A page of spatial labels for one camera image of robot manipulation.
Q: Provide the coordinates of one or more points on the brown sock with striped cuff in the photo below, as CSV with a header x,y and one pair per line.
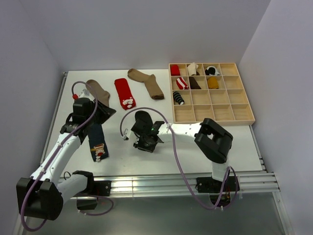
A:
x,y
98,92

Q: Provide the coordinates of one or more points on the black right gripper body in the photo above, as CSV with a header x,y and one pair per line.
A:
x,y
144,143

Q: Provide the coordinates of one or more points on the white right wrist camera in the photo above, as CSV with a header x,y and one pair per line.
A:
x,y
127,134

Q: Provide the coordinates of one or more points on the rolled black white sock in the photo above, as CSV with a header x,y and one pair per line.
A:
x,y
212,70

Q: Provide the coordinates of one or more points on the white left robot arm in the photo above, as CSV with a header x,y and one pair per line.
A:
x,y
41,195

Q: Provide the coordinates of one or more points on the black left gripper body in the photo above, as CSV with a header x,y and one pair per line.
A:
x,y
100,115

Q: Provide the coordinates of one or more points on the wooden compartment tray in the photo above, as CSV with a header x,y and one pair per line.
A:
x,y
227,105

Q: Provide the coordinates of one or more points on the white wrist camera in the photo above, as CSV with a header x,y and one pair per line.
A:
x,y
127,134
84,94

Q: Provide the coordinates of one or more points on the aluminium front rail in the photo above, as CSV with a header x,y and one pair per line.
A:
x,y
174,185

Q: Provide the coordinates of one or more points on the rolled dark brown sock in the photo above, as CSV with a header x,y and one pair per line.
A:
x,y
193,84

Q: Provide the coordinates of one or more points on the black white striped sock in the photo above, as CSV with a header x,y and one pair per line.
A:
x,y
177,98

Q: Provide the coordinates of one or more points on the rolled cream sock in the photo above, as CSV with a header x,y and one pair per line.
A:
x,y
193,69

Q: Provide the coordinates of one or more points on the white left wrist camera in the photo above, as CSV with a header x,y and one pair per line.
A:
x,y
84,94

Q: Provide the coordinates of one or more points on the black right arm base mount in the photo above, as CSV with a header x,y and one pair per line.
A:
x,y
211,186

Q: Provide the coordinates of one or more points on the navy patterned sock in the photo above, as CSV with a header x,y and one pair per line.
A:
x,y
97,144

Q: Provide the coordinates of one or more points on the red sock with white print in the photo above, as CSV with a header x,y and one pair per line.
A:
x,y
126,98

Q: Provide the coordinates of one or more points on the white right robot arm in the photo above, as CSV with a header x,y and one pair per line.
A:
x,y
213,140

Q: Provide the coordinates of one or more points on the rolled red white striped sock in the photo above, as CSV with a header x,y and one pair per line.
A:
x,y
182,84

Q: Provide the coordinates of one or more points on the rolled mustard yellow sock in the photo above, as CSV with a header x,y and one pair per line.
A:
x,y
212,83

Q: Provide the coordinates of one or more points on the long black sock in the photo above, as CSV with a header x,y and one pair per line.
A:
x,y
145,117

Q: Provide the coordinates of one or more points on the tan brown sock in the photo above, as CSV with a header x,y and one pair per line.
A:
x,y
149,81

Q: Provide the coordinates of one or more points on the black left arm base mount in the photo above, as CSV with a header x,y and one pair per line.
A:
x,y
97,188

